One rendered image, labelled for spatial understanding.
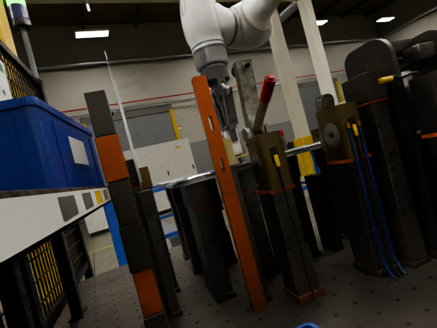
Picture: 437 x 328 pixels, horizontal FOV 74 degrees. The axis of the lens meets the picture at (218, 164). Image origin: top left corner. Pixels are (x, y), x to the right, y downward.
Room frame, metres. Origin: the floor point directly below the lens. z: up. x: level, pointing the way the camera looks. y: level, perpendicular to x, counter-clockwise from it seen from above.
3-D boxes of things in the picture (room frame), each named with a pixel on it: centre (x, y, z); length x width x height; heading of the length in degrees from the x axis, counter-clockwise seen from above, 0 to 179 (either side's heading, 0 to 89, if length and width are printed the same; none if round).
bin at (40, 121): (0.50, 0.31, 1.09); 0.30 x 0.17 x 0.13; 10
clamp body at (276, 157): (0.61, -0.11, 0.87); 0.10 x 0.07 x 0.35; 16
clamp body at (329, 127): (0.63, -0.29, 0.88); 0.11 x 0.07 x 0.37; 16
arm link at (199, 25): (0.79, -0.06, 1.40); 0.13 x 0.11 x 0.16; 127
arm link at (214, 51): (0.78, -0.05, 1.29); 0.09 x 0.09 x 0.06
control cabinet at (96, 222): (8.72, 3.91, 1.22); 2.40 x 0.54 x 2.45; 21
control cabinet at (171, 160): (8.63, 1.88, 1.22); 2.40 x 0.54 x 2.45; 115
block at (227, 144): (0.64, -0.02, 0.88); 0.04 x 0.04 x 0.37; 16
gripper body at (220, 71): (0.78, -0.05, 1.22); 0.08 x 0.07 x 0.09; 16
